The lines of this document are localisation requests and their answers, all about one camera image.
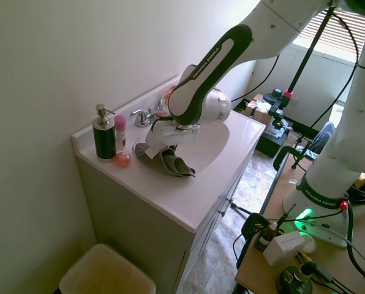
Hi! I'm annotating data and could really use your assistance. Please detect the black C-clamp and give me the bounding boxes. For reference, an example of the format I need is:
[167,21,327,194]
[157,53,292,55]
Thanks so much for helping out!
[233,203,295,270]
[273,145,320,172]

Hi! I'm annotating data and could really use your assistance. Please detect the dark dropper bottle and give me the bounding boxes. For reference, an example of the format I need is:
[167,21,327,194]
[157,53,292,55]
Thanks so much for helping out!
[255,222,279,253]

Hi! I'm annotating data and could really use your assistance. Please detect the cardboard box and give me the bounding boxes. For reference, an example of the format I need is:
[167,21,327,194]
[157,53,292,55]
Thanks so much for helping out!
[245,93,274,126]

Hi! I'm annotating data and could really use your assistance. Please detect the black camera stand pole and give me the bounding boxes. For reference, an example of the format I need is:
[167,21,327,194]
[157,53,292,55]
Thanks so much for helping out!
[269,6,337,123]

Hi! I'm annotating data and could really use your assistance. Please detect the black equipment case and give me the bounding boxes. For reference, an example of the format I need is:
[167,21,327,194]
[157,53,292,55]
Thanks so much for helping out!
[255,121,294,159]

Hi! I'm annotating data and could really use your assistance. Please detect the trash bin with liner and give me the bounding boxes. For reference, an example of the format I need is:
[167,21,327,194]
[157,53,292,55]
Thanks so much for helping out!
[59,243,157,294]

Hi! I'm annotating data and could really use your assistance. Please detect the grey terry towel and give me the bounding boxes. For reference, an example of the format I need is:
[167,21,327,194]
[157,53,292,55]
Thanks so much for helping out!
[135,142,197,179]

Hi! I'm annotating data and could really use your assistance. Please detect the blue jeans cloth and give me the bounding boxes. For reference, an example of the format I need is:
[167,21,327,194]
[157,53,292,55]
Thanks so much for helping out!
[310,121,337,154]

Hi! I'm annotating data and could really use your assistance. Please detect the chrome two-handle faucet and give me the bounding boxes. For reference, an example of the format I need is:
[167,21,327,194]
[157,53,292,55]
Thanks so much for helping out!
[129,93,171,128]

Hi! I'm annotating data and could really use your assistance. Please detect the small white carton box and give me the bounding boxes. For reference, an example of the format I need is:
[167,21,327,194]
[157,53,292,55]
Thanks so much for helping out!
[262,231,307,267]

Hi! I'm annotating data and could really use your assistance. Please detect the black round device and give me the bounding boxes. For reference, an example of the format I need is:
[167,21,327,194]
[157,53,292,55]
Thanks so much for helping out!
[276,263,314,294]

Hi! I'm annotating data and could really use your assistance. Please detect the black chrome soap dispenser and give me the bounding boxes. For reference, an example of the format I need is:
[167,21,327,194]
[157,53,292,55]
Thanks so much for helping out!
[92,104,118,164]

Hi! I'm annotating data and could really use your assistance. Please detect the window blinds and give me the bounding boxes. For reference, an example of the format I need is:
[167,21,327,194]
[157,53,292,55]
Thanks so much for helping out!
[295,6,365,62]

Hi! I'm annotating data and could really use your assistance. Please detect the grey hose cable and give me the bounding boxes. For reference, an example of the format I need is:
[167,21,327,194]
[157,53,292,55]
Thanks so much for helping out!
[322,225,365,294]

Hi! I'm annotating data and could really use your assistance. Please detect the grey vanity cabinet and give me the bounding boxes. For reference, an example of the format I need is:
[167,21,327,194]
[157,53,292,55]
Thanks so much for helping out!
[77,153,257,294]

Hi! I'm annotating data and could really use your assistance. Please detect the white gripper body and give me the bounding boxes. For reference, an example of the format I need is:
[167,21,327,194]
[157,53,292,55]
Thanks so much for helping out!
[145,121,201,160]

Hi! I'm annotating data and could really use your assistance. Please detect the pink deodorant stick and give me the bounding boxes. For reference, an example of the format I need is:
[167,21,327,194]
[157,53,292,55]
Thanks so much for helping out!
[114,115,128,153]

